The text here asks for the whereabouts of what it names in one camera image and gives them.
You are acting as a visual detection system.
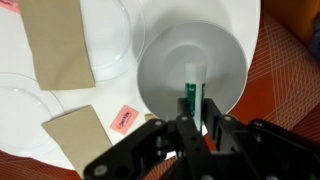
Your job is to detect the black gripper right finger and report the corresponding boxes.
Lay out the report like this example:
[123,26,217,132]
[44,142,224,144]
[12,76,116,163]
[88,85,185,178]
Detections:
[201,98,320,180]

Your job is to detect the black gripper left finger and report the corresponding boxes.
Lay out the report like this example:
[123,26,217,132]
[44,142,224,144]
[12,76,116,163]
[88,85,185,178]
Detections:
[83,98,214,180]

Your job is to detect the green and white marker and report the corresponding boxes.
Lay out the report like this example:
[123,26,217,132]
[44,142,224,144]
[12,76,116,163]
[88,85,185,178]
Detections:
[184,61,208,131]

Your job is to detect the grey bowl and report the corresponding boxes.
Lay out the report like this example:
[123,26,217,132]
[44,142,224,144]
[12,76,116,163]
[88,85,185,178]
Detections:
[137,20,248,123]

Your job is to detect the small cardboard square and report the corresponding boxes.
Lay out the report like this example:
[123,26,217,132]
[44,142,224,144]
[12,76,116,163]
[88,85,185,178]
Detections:
[144,113,158,122]

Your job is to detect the pink printed paper note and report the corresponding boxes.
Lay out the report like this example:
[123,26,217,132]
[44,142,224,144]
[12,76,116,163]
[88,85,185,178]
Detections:
[109,104,140,136]

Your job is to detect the large cardboard rectangle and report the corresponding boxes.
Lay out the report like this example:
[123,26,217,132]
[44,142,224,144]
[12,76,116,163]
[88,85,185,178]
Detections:
[41,104,114,179]

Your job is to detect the clear plastic plate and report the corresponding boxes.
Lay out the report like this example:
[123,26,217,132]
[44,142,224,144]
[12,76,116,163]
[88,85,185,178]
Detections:
[78,0,147,83]
[0,72,66,156]

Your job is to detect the round white table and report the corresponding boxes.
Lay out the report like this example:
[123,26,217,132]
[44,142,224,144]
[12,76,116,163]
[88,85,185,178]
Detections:
[0,0,262,171]

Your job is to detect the long cardboard strip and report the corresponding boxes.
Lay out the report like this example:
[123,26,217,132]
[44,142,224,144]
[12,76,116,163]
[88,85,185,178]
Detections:
[18,0,97,92]

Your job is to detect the small pink paper note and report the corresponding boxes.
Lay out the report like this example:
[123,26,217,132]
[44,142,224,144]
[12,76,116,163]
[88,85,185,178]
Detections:
[0,0,20,14]

